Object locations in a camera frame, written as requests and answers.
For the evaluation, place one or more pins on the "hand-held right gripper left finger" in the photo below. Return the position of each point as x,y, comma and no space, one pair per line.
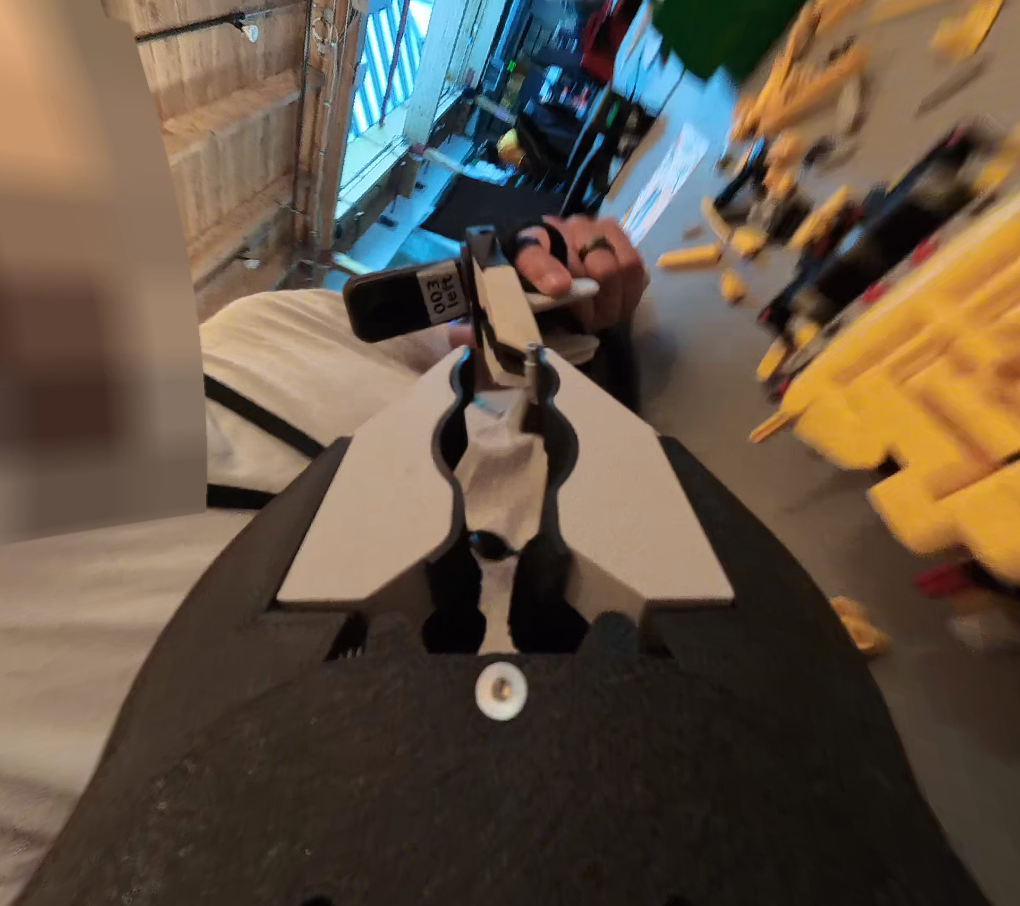
374,524

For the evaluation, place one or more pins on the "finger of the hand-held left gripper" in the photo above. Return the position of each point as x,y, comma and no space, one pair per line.
506,324

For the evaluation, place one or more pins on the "grey axle with stop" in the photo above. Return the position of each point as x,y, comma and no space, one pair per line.
532,372

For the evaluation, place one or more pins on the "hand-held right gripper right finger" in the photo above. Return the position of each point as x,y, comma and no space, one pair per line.
637,524

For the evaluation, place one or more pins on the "pile of loose toy bricks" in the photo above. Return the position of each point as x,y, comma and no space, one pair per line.
805,93

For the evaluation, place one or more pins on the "toy car chassis model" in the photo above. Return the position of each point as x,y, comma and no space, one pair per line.
916,380

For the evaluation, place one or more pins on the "person's left hand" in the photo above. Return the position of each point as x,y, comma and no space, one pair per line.
621,277

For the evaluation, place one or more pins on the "large bright window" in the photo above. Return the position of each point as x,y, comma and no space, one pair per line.
398,6

